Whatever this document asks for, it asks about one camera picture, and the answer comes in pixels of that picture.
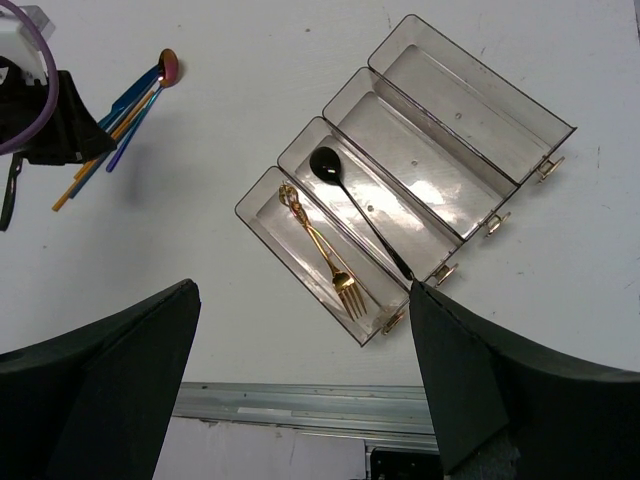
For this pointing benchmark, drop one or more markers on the aluminium table rail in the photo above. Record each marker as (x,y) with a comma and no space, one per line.
(395,417)

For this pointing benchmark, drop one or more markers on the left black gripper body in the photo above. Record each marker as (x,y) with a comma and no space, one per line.
(71,135)

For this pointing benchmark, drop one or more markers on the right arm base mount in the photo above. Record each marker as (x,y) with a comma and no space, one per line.
(394,464)

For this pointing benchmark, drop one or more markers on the clear four-slot utensil organizer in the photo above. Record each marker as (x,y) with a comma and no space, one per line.
(418,152)

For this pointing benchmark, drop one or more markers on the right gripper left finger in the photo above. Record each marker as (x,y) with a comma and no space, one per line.
(96,402)

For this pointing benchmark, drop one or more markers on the blue knife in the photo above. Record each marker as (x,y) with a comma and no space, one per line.
(129,97)

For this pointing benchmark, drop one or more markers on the black knife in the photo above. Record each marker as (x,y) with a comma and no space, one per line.
(9,200)

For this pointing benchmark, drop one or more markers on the blue chopstick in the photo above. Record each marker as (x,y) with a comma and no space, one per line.
(90,175)

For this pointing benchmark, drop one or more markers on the gold fork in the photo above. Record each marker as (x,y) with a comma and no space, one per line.
(343,282)

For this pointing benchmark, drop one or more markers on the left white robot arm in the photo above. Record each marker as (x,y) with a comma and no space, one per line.
(43,118)

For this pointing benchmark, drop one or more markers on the orange chopstick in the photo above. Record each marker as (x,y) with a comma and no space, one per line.
(62,200)

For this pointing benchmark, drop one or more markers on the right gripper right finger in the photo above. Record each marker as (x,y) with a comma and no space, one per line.
(505,407)

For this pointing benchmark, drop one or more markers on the iridescent purple spoon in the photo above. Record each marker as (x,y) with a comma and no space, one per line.
(168,75)

